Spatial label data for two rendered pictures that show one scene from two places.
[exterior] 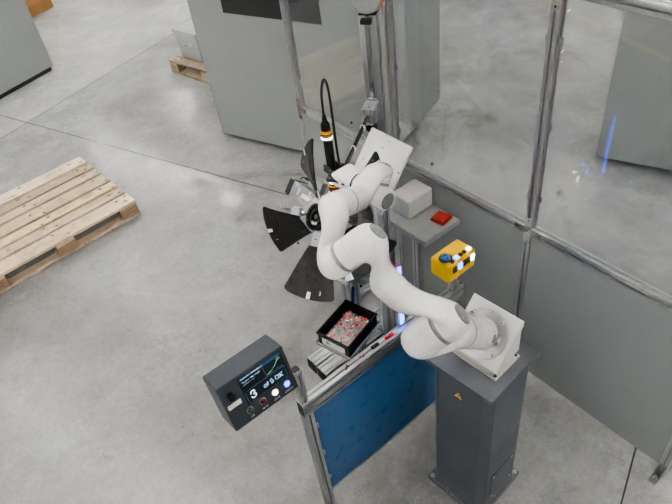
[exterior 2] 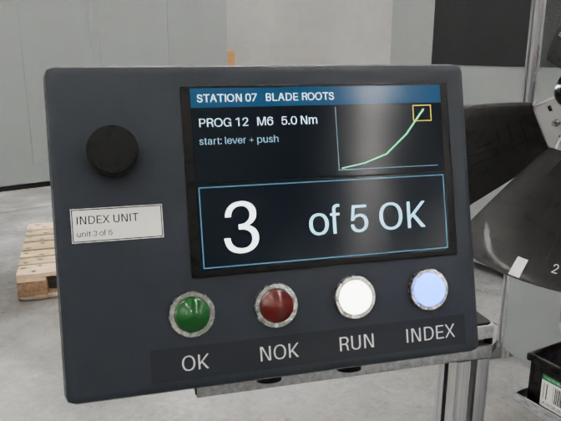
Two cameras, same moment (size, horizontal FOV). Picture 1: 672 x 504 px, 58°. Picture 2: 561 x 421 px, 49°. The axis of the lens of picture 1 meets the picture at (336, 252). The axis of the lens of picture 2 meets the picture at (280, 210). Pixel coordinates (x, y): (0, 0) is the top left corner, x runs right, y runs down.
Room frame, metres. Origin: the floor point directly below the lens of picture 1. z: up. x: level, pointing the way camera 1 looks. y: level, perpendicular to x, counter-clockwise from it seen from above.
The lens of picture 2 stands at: (0.90, 0.21, 1.26)
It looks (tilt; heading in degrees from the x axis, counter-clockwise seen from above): 15 degrees down; 19
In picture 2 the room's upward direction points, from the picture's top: straight up
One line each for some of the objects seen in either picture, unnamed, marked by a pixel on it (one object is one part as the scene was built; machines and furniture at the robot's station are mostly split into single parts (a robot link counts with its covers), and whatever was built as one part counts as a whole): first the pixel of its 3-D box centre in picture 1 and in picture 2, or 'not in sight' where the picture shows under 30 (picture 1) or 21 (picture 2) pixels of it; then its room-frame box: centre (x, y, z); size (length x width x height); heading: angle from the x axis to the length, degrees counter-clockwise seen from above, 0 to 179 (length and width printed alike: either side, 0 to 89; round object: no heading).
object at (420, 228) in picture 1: (416, 217); not in sight; (2.37, -0.43, 0.85); 0.36 x 0.24 x 0.03; 34
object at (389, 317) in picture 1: (385, 275); not in sight; (2.27, -0.24, 0.58); 0.09 x 0.05 x 1.15; 34
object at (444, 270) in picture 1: (452, 261); not in sight; (1.83, -0.48, 1.02); 0.16 x 0.10 x 0.11; 124
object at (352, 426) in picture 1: (391, 396); not in sight; (1.61, -0.15, 0.45); 0.82 x 0.02 x 0.66; 124
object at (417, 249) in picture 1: (418, 277); not in sight; (2.37, -0.43, 0.42); 0.04 x 0.04 x 0.83; 34
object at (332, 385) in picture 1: (386, 344); not in sight; (1.61, -0.15, 0.82); 0.90 x 0.04 x 0.08; 124
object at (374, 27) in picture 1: (381, 181); not in sight; (2.64, -0.30, 0.90); 0.08 x 0.06 x 1.80; 69
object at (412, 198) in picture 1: (409, 197); not in sight; (2.45, -0.41, 0.92); 0.17 x 0.16 x 0.11; 124
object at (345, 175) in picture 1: (349, 178); not in sight; (1.88, -0.09, 1.49); 0.11 x 0.10 x 0.07; 34
